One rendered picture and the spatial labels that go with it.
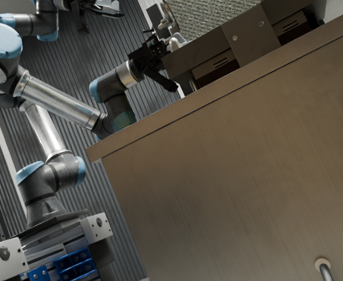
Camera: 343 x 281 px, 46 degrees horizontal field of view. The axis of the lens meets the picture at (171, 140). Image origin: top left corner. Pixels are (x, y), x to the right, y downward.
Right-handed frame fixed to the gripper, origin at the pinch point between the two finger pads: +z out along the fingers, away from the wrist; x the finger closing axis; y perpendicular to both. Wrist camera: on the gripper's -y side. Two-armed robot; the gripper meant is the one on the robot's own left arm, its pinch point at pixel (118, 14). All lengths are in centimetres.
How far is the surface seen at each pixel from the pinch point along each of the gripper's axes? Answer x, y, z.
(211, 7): -8.2, 4.9, 33.6
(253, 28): -30, -5, 51
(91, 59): 301, 14, -192
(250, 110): -34, -23, 56
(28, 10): 287, 54, -287
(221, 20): -8.2, 1.6, 37.5
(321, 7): -21, 5, 64
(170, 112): -34, -28, 39
